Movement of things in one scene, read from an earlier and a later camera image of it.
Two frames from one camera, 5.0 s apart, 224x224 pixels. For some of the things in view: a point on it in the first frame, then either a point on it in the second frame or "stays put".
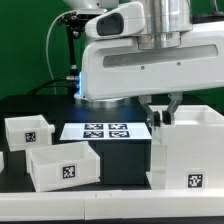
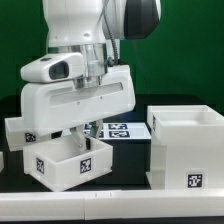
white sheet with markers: (105, 131) stays put
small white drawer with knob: (28, 131) stays put
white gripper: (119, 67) -> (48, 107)
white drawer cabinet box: (187, 154) stays put
